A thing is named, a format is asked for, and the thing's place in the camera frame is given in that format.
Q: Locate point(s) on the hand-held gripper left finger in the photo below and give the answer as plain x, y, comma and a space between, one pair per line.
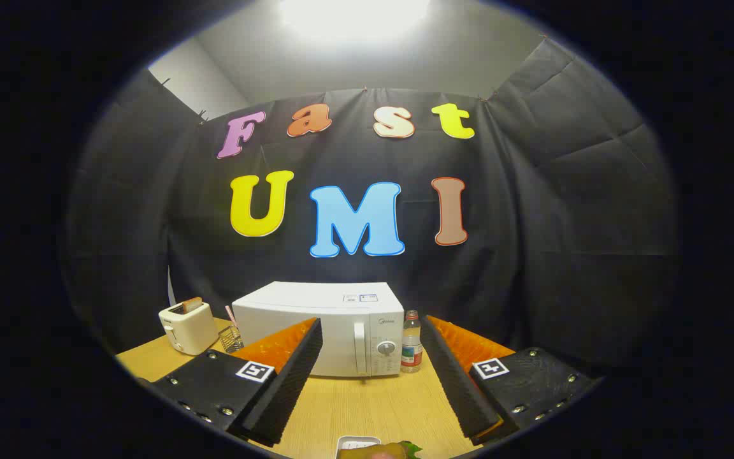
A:
290, 382

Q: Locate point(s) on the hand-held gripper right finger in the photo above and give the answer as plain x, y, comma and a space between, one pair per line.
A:
456, 382

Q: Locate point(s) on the white microwave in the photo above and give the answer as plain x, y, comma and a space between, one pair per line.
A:
335, 306

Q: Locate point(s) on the lettuce sandwich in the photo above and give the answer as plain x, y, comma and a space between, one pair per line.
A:
380, 452

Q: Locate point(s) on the clear plastic bottle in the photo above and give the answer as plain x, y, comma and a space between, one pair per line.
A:
411, 344

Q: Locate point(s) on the white rectangular tray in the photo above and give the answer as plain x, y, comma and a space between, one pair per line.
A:
357, 441

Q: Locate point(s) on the pink straw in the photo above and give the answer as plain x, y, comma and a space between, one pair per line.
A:
230, 316

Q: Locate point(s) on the white toaster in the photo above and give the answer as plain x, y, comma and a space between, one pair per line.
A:
188, 328

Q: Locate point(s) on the toast slice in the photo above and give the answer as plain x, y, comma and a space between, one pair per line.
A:
192, 304

